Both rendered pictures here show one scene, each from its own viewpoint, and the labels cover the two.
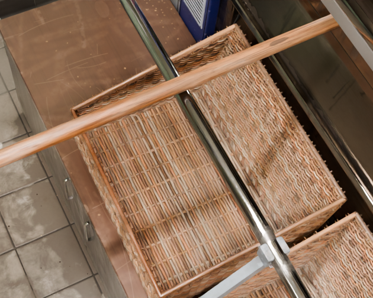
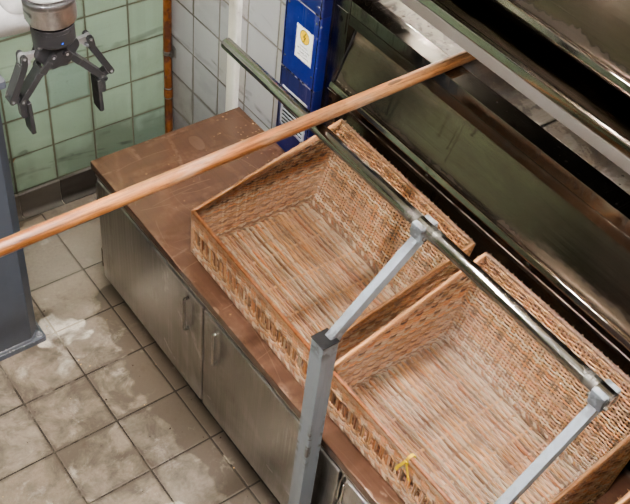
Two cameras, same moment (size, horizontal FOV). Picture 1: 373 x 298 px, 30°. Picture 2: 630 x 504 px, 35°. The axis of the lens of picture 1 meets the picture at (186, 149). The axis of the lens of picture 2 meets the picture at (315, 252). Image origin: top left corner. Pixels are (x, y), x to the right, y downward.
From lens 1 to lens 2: 1.00 m
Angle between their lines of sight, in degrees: 17
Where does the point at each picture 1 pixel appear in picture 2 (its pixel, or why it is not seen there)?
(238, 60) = (364, 96)
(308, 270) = (449, 340)
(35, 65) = not seen: hidden behind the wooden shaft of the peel
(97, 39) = not seen: hidden behind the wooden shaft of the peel
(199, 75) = (333, 108)
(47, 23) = (143, 158)
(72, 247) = (181, 412)
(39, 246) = (144, 416)
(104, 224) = (237, 322)
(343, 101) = (456, 148)
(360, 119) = (474, 158)
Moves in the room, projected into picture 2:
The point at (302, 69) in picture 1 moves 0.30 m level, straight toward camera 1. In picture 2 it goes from (414, 133) to (394, 213)
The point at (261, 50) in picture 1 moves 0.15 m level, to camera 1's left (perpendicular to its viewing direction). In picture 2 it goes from (382, 88) to (314, 84)
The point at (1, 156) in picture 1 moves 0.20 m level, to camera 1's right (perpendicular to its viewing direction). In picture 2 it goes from (179, 171) to (281, 176)
